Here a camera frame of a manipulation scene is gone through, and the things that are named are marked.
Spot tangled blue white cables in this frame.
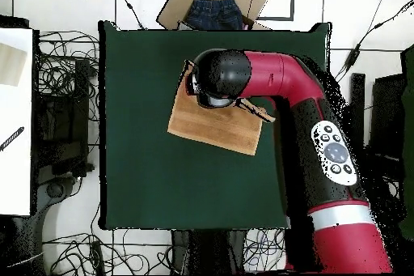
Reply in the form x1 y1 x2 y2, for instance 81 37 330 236
243 228 288 271

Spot black power cable with adapter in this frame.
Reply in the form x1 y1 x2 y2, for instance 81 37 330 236
334 0 414 81

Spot dark green fabric piece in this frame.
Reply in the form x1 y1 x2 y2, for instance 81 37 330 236
399 44 414 241

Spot dark green table cloth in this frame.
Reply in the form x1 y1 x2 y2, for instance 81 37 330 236
97 20 332 230

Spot blue denim jeans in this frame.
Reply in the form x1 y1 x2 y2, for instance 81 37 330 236
185 0 245 31

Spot tangled black cables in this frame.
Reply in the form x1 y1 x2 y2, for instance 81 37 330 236
43 228 182 275
35 29 100 121

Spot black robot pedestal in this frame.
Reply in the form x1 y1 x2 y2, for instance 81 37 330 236
171 228 247 275

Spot narrow black bar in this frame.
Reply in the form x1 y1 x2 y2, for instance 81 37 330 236
350 73 366 147

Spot black equipment rack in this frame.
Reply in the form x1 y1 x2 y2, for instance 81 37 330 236
33 58 95 176

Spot white side table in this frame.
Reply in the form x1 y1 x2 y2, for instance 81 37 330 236
0 28 33 216

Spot tan terry towel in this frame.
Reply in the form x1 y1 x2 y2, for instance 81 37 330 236
167 60 277 156

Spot black flat panel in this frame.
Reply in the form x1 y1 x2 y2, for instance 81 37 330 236
370 73 405 160

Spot beige foam block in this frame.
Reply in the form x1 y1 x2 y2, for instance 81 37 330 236
0 42 27 87

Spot black striped strap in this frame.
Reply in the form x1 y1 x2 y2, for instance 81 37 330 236
0 125 25 152

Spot brown cardboard box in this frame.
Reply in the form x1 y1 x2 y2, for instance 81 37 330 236
156 0 269 31

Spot thin black cable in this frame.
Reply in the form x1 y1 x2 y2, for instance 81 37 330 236
111 0 146 30

